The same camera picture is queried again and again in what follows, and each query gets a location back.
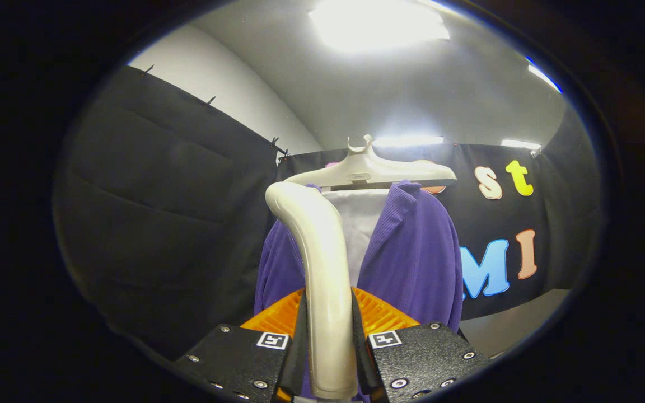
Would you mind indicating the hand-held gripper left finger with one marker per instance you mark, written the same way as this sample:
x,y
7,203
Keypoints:
x,y
244,355

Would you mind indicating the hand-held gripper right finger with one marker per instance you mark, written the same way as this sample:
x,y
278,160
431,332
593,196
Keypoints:
x,y
423,355

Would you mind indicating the purple jacket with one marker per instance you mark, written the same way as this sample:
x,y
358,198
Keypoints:
x,y
412,257

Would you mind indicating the white garment steamer head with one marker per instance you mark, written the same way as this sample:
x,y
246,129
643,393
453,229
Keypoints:
x,y
325,280

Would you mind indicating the grey cabinet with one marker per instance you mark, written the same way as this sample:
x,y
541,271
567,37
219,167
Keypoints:
x,y
513,322

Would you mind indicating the white hanging cloth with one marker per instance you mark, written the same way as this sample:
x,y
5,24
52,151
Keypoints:
x,y
359,229

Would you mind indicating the ceiling strip light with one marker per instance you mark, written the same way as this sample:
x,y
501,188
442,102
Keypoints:
x,y
406,140
543,77

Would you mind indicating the large ceiling panel light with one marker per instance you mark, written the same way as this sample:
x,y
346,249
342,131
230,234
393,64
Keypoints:
x,y
378,22

